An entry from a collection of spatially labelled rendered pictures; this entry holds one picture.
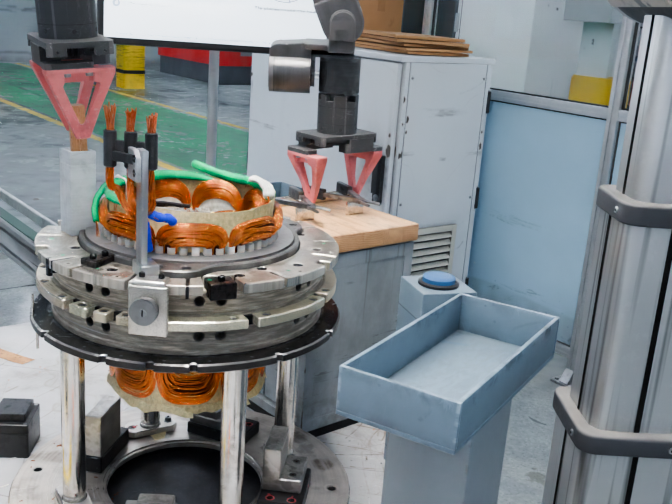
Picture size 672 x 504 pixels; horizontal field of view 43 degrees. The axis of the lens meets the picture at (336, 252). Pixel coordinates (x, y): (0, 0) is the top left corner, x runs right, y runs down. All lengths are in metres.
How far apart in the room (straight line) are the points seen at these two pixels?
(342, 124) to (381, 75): 1.99
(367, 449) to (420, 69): 2.17
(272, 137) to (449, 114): 0.86
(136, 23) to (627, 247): 1.31
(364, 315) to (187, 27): 0.98
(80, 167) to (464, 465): 0.48
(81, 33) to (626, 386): 0.67
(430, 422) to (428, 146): 2.62
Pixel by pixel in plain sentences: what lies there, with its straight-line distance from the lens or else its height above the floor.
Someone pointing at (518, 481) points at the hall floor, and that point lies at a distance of 2.74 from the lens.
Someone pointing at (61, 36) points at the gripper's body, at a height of 1.30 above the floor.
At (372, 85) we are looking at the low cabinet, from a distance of 3.21.
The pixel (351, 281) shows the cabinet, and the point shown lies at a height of 1.00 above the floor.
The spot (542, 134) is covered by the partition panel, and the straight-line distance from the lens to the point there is 3.43.
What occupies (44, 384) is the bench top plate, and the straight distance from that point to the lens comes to 1.34.
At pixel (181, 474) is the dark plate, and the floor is 0.78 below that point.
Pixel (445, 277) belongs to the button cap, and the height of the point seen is 1.04.
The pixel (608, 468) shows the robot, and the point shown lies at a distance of 1.01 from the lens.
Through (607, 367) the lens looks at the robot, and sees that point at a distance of 0.97.
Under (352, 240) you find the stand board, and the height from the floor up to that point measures 1.06.
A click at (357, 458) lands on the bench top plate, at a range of 1.15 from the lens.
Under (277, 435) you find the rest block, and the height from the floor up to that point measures 0.87.
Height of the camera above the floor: 1.35
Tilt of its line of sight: 16 degrees down
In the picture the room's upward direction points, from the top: 4 degrees clockwise
